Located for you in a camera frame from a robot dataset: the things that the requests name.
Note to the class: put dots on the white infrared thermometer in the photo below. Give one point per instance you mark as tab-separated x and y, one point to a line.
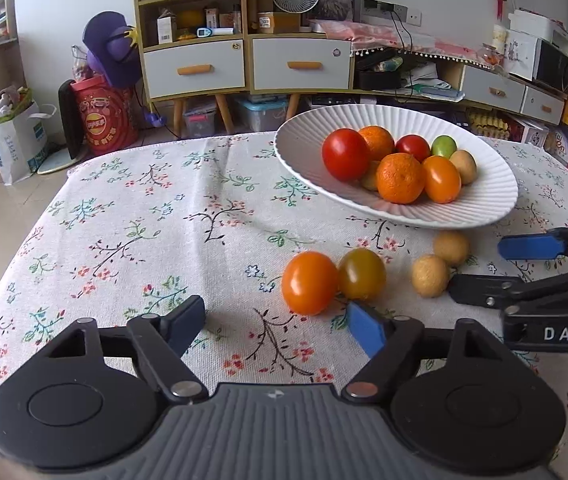
214	32

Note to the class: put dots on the green lime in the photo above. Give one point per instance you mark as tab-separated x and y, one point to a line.
444	146

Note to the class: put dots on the small red tomato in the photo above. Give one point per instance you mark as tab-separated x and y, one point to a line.
414	147

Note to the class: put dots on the white paper bag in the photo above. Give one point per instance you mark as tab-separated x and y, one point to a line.
14	150

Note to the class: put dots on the brown cardboard box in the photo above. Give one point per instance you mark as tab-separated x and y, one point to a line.
279	22

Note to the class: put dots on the glass jar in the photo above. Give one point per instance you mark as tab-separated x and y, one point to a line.
492	56

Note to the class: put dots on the black case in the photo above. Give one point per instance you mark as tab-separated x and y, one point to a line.
376	81

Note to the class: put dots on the long wooden media stand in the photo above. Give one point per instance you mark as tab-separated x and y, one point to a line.
494	90

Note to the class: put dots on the orange tomato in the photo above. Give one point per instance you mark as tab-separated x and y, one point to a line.
442	180
310	282

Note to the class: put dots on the tall wooden shelf cabinet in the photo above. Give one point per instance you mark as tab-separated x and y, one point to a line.
194	65

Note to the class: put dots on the white microwave oven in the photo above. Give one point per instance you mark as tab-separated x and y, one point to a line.
554	67

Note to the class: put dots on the orange mandarin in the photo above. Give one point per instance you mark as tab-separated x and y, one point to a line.
400	178
379	139

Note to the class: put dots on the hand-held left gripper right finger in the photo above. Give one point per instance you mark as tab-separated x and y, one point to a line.
366	327

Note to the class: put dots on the large red tomato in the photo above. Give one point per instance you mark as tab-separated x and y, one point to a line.
345	154

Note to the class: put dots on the purple hat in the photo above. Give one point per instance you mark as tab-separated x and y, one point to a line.
109	45

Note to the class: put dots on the clear plastic storage box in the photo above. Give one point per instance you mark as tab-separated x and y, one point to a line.
200	120

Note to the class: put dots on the greenish unripe tomato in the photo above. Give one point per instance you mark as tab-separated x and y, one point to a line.
364	272

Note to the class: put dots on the yellow egg cartons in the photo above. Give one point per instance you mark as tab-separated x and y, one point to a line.
486	122

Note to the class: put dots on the white printer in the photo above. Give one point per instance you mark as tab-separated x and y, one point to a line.
539	25

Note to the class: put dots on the tan longan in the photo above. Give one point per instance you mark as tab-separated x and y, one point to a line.
465	166
451	247
430	275
370	177

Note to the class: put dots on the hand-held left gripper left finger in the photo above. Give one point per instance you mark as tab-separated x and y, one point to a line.
186	322

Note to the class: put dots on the white ribbed plate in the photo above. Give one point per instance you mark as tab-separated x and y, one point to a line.
304	145

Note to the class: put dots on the small purple toy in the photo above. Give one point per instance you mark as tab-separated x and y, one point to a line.
156	120

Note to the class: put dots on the plush toys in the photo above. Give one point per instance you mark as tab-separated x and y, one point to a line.
6	102

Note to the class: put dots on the blue-lidded plastic storage box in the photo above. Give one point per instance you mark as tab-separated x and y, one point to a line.
261	115

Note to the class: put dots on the red snack bucket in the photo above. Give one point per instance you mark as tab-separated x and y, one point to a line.
104	120

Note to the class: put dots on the low wooden drawer cabinet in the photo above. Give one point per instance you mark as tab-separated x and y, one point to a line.
301	65

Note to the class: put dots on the white printed box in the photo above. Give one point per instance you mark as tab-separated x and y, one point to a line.
519	55

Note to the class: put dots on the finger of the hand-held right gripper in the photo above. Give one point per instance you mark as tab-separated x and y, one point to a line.
489	290
529	247

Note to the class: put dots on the pink cloth cover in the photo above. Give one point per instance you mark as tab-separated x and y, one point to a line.
379	35

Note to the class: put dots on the black panel on white base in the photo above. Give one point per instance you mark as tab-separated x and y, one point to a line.
69	120

